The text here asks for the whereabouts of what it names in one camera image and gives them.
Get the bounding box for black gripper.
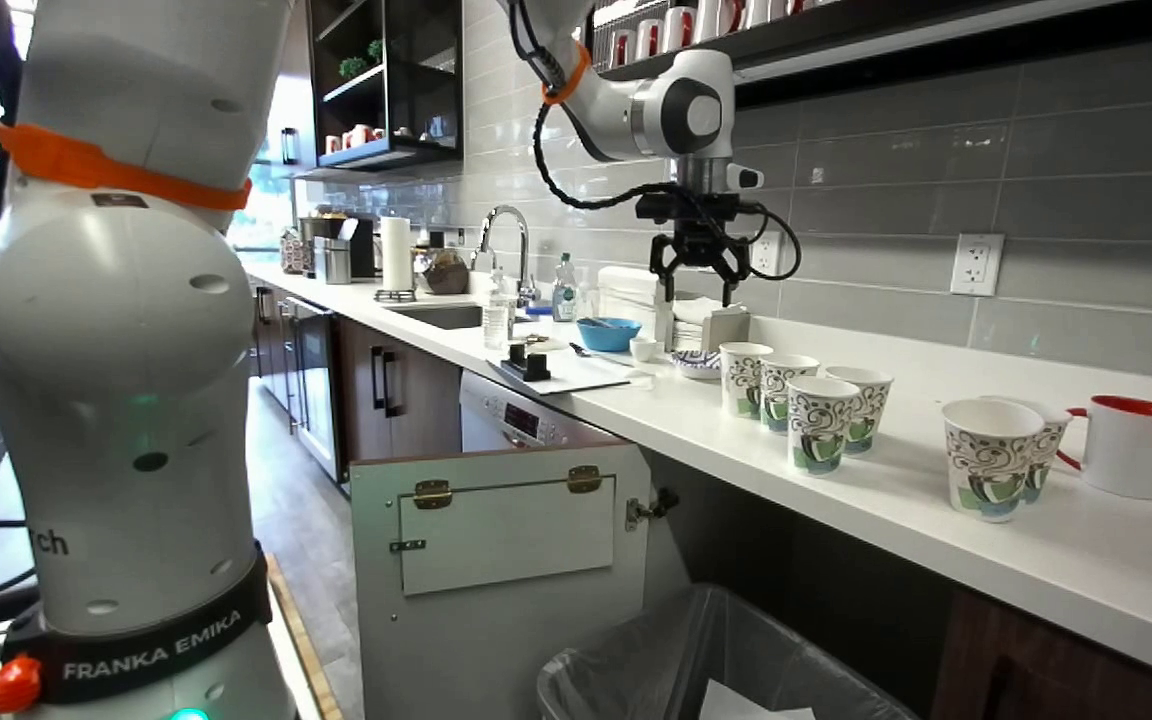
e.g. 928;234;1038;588
634;185;763;310

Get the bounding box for white square containers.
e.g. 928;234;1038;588
697;298;755;354

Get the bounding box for small patterned bowl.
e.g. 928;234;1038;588
671;349;730;388

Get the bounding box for blue bowl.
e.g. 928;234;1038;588
573;310;645;354

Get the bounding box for dish soap bottle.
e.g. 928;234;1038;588
547;253;583;329

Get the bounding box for white cutting board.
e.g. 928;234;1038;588
483;349;638;398

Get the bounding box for chrome faucet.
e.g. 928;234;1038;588
473;200;536;306

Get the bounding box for black plastic holder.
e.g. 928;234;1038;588
500;335;557;382

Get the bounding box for clear water bottle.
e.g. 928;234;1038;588
482;263;521;354

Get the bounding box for steel dishwasher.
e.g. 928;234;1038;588
458;369;611;455

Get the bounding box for glass coffee pot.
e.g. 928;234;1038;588
412;228;475;298

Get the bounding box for steel sink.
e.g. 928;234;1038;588
383;298;489;330

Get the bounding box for white paper towel roll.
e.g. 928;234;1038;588
378;212;420;304

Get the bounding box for brown base cabinet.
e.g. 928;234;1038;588
928;583;1152;720
334;315;469;472

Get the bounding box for black coffee machine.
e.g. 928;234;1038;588
292;212;380;287

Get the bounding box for open cabinet door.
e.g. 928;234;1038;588
348;438;689;720

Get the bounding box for grey trash bin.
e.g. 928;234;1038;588
534;579;921;720

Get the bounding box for black undercounter fridge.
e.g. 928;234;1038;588
254;290;348;482

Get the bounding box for white paper sheet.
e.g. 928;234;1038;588
692;675;821;720

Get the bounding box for white mug red inside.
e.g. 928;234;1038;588
1053;391;1152;504

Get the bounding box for white wall outlet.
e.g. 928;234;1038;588
950;231;1008;298
747;231;790;280

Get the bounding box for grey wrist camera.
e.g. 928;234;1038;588
722;154;768;197

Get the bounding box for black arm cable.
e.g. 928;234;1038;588
504;0;809;287

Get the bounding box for orange arm strap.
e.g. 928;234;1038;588
542;43;600;112
0;119;255;214

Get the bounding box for long dark wall shelf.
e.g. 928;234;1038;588
591;0;1152;93

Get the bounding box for black wall shelf unit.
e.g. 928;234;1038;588
306;0;469;176

